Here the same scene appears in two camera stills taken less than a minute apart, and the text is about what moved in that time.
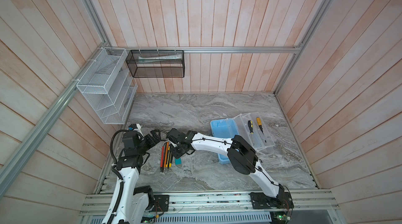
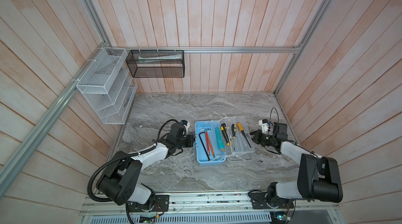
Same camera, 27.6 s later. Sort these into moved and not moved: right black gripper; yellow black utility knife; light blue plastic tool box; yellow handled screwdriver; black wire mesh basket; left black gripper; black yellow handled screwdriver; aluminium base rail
Moved: left black gripper; right black gripper; yellow handled screwdriver; yellow black utility knife; black yellow handled screwdriver; light blue plastic tool box
Not moved: aluminium base rail; black wire mesh basket
